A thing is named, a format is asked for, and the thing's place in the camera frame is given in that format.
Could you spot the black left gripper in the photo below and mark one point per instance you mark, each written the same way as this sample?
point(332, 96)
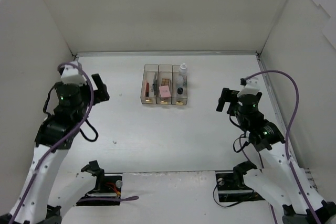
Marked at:
point(97, 91)

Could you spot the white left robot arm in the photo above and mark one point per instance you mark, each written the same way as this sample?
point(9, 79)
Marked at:
point(52, 144)

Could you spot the grey checkered eyeliner pencil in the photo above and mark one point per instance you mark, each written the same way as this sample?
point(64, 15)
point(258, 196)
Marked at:
point(154, 86)

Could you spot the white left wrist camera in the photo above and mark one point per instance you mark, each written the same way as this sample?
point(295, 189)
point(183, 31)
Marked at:
point(69, 74)

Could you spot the red black lip gloss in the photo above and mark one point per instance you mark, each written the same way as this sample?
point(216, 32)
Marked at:
point(147, 89)

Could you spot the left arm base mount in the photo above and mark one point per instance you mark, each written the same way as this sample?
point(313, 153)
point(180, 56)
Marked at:
point(105, 187)

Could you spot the brown eyeshadow palette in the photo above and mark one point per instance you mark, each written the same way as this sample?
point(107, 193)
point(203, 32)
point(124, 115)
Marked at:
point(165, 82)

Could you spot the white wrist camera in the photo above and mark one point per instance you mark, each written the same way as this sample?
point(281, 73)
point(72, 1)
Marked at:
point(69, 74)
point(250, 86)

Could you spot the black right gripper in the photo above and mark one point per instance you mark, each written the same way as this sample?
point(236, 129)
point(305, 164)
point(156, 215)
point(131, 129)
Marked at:
point(227, 98)

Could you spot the clear three-slot organizer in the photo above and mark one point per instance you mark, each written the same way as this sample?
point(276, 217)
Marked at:
point(164, 71)

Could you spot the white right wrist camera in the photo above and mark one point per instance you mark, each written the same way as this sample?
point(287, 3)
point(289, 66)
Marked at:
point(250, 86)

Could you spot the pink slim tube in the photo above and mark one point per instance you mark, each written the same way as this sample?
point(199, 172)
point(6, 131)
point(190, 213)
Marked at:
point(144, 88)

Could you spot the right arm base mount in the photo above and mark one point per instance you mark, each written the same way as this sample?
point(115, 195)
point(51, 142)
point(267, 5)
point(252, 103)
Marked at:
point(230, 189)

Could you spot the pink square compact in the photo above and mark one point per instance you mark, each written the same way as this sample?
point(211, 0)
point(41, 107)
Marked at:
point(164, 92)

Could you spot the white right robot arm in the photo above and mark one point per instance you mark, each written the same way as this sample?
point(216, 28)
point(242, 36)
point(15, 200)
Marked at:
point(292, 194)

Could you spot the black concealer stick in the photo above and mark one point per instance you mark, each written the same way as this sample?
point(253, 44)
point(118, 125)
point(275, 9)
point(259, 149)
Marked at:
point(154, 78)

